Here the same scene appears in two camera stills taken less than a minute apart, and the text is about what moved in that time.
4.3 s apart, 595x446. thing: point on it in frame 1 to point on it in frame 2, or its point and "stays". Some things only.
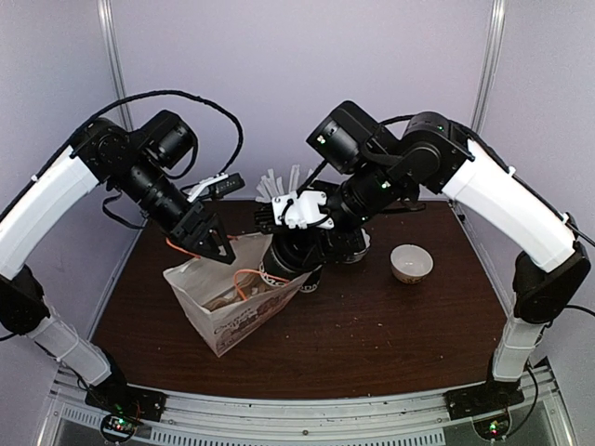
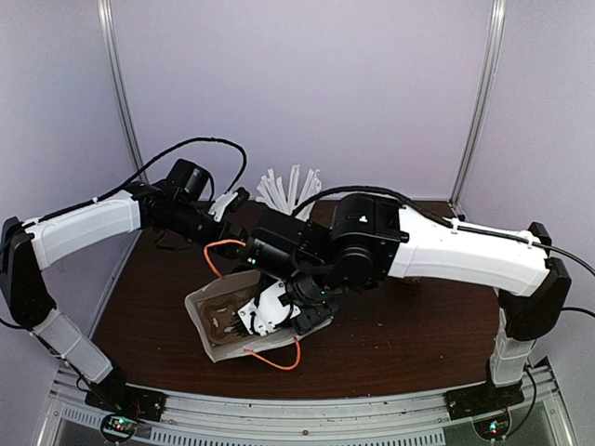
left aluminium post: x=110 y=40 stays
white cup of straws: x=271 y=186 stays
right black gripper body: x=336 y=245 to x=303 y=324
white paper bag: x=228 y=324 to x=226 y=349
